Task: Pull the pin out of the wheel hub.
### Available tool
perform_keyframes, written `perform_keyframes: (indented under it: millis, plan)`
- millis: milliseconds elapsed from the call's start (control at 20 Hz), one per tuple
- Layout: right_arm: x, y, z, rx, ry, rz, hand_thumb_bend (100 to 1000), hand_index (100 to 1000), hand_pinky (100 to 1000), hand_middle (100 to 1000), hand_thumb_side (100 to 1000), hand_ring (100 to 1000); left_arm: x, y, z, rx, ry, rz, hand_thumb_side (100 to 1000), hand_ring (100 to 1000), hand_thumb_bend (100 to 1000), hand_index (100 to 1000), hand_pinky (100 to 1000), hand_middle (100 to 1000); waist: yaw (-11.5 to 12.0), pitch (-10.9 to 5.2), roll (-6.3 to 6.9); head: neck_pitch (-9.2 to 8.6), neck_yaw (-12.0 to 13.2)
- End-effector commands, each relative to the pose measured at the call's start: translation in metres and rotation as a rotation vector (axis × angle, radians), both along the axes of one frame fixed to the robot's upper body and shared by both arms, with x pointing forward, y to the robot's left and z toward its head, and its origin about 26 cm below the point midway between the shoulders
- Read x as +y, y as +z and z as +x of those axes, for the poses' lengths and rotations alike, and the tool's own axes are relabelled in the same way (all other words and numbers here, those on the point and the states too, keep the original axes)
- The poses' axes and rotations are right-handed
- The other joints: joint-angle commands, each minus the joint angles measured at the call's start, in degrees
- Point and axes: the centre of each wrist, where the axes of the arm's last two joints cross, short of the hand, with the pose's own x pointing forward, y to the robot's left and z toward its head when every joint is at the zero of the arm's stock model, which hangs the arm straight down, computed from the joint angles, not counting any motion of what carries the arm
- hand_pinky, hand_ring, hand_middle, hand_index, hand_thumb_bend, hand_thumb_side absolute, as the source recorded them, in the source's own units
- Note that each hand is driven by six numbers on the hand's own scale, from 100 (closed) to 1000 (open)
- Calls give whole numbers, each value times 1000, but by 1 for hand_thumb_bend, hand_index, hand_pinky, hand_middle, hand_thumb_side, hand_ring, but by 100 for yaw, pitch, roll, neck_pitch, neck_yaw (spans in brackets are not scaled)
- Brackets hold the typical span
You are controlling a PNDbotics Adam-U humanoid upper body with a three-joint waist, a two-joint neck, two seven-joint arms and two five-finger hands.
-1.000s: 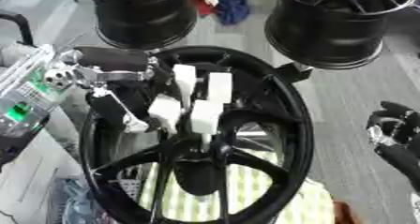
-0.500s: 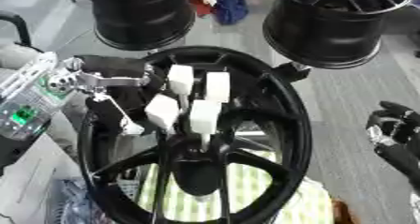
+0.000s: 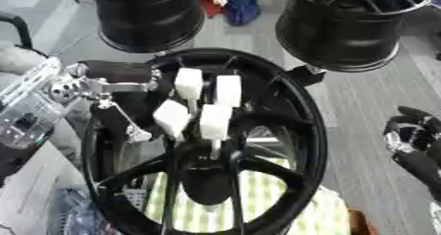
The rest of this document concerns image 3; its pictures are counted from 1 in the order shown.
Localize black wheel stand bracket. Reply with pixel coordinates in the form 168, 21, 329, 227
283, 64, 328, 88

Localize brown wooden board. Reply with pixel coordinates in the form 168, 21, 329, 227
346, 208, 383, 235

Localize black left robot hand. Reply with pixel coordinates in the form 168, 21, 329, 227
76, 59, 176, 146

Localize black curved tube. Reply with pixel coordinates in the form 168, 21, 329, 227
0, 11, 34, 50

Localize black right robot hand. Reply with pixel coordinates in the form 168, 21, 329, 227
382, 105, 441, 205

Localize black wheel rim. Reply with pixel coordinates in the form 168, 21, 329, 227
274, 0, 438, 73
76, 0, 207, 54

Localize black spoked wheel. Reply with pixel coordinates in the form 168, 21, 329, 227
79, 47, 331, 235

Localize blue plastic bag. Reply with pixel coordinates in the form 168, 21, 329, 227
49, 187, 119, 235

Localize red and blue bag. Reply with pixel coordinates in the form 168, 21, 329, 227
194, 0, 273, 28

